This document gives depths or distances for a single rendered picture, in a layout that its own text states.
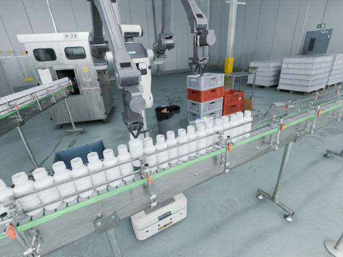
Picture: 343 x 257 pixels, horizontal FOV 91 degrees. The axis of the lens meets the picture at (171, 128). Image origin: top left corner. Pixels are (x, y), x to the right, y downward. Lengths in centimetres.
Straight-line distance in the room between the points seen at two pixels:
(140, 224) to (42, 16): 1222
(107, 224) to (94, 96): 372
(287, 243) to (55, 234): 171
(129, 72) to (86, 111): 395
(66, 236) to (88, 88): 371
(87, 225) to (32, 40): 409
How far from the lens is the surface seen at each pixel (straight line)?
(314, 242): 209
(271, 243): 193
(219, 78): 339
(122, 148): 74
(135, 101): 57
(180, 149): 86
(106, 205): 84
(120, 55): 66
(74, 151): 140
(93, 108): 447
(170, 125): 287
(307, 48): 1145
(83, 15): 1292
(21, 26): 1292
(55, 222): 85
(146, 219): 164
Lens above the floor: 152
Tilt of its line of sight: 24 degrees down
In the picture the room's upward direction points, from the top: 4 degrees counter-clockwise
